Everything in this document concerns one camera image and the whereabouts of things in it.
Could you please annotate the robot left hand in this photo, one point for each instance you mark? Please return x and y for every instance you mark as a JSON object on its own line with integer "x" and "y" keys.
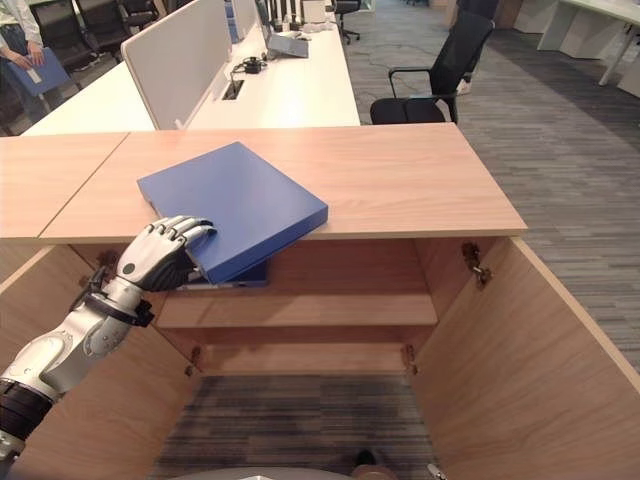
{"x": 150, "y": 264}

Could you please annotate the blue file folder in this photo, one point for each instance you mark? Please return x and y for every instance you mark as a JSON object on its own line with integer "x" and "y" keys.
{"x": 235, "y": 205}

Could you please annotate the robot left arm silver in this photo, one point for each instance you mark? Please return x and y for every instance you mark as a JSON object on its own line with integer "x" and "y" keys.
{"x": 65, "y": 345}

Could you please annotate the metal cabinet hinge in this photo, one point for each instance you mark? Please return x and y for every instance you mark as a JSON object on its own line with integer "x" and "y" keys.
{"x": 192, "y": 360}
{"x": 475, "y": 265}
{"x": 104, "y": 260}
{"x": 409, "y": 359}

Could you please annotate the wooden cabinet shelf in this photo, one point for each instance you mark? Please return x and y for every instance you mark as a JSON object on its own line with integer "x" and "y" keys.
{"x": 300, "y": 310}

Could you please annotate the wooden office cabinet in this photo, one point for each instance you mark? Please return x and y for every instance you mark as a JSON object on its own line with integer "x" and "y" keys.
{"x": 320, "y": 225}

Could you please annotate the blue folder with label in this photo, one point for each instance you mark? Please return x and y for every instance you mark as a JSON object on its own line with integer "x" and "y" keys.
{"x": 42, "y": 72}

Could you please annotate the white office desk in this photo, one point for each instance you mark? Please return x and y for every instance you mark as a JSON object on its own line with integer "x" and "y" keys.
{"x": 280, "y": 85}
{"x": 590, "y": 35}

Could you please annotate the black mesh office chair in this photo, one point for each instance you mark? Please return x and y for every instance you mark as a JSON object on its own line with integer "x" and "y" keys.
{"x": 440, "y": 80}

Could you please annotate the white desk divider panel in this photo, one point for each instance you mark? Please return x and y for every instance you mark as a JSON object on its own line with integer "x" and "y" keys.
{"x": 175, "y": 65}

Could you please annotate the person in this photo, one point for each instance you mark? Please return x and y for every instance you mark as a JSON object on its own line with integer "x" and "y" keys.
{"x": 17, "y": 55}

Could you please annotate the grey laptop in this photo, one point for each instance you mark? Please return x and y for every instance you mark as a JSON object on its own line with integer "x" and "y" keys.
{"x": 287, "y": 46}

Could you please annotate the black swivel chair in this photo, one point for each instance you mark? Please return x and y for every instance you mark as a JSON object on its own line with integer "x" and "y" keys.
{"x": 347, "y": 17}

